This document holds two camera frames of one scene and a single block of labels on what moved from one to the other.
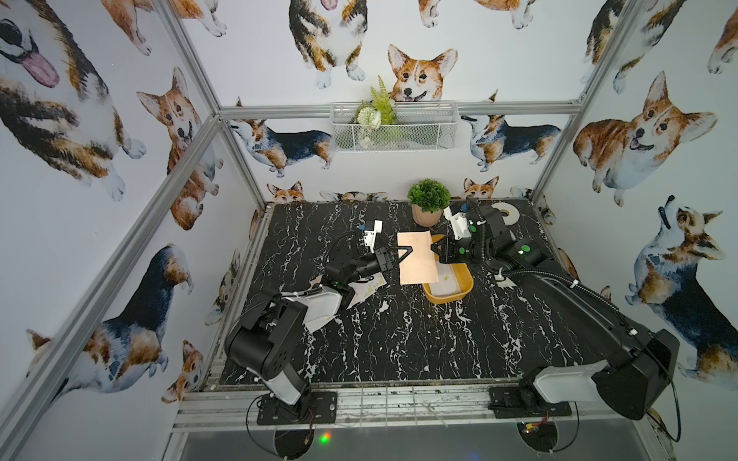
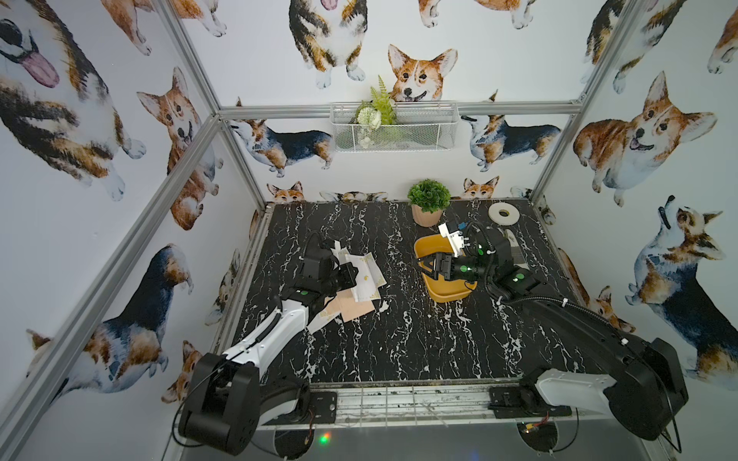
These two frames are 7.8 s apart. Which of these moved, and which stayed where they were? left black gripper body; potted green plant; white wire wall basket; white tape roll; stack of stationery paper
Moved: left black gripper body; stack of stationery paper
Stayed: white wire wall basket; potted green plant; white tape roll
